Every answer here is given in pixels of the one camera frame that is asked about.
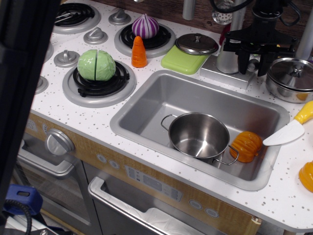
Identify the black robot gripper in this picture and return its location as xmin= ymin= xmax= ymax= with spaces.
xmin=223 ymin=9 xmax=299 ymax=76

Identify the silver faucet lever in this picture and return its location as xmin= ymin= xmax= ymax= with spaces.
xmin=247 ymin=58 xmax=260 ymax=72

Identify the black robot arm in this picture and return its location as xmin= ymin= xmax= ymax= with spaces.
xmin=224 ymin=0 xmax=299 ymax=76

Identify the silver vertical pole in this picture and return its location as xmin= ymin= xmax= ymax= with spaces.
xmin=182 ymin=0 xmax=196 ymax=21

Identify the silver toy faucet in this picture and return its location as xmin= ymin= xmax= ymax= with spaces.
xmin=200 ymin=0 xmax=256 ymax=90

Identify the steel pot with lid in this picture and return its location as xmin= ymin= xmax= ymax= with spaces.
xmin=266 ymin=58 xmax=313 ymax=103

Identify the metal strainer ladle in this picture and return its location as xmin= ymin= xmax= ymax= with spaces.
xmin=212 ymin=0 xmax=234 ymax=25

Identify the silver pole right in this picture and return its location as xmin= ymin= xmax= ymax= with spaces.
xmin=295 ymin=11 xmax=313 ymax=60

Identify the steel pot lid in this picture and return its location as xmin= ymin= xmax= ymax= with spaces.
xmin=176 ymin=33 xmax=219 ymax=55

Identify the green cutting board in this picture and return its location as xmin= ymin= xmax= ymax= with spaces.
xmin=161 ymin=46 xmax=209 ymax=75

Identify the grey toy sink basin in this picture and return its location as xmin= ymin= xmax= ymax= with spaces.
xmin=110 ymin=70 xmax=290 ymax=191

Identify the white yellow toy knife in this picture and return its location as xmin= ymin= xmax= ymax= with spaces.
xmin=263 ymin=101 xmax=313 ymax=146

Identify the orange pumpkin half in sink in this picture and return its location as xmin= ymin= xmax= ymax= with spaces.
xmin=229 ymin=131 xmax=263 ymax=163

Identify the steel pot in sink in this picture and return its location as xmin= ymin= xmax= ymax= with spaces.
xmin=160 ymin=112 xmax=239 ymax=165

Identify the purple toy onion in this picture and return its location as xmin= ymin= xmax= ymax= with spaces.
xmin=132 ymin=14 xmax=159 ymax=39

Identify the orange toy carrot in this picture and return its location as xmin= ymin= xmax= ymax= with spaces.
xmin=131 ymin=36 xmax=148 ymax=68

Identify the yellow pepper toy half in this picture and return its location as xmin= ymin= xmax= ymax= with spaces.
xmin=299 ymin=162 xmax=313 ymax=192

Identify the back right stove burner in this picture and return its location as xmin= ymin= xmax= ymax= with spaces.
xmin=114 ymin=24 xmax=176 ymax=59

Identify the stove burner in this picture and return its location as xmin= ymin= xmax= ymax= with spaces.
xmin=114 ymin=24 xmax=176 ymax=59
xmin=62 ymin=61 xmax=136 ymax=108
xmin=53 ymin=3 xmax=101 ymax=34

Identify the silver stove knob top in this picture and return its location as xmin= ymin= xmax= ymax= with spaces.
xmin=109 ymin=9 xmax=131 ymax=25

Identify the silver stove knob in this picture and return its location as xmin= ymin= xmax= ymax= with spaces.
xmin=109 ymin=9 xmax=131 ymax=25
xmin=54 ymin=50 xmax=80 ymax=68
xmin=83 ymin=27 xmax=108 ymax=45

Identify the green toy cabbage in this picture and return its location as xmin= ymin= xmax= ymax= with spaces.
xmin=77 ymin=49 xmax=116 ymax=81

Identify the silver stove knob middle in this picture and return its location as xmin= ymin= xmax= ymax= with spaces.
xmin=83 ymin=27 xmax=108 ymax=45

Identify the front stove burner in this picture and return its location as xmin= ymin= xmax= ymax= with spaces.
xmin=62 ymin=61 xmax=136 ymax=108

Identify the silver stove knob lower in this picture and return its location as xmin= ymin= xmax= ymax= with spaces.
xmin=54 ymin=50 xmax=80 ymax=68

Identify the back left stove burner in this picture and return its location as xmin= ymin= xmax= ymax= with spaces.
xmin=53 ymin=3 xmax=101 ymax=34

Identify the silver oven dial knob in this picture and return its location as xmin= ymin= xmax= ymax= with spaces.
xmin=45 ymin=128 xmax=75 ymax=156

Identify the blue clamp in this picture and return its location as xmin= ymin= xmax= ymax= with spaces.
xmin=3 ymin=184 xmax=43 ymax=215

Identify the silver dishwasher door handle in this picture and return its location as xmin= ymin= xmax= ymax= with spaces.
xmin=88 ymin=176 xmax=196 ymax=235

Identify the silver oven door handle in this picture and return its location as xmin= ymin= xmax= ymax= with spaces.
xmin=18 ymin=148 xmax=74 ymax=180

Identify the black foreground frame post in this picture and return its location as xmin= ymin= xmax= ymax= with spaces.
xmin=0 ymin=0 xmax=62 ymax=216

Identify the black coiled cable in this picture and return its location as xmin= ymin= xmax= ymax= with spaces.
xmin=3 ymin=199 xmax=33 ymax=235

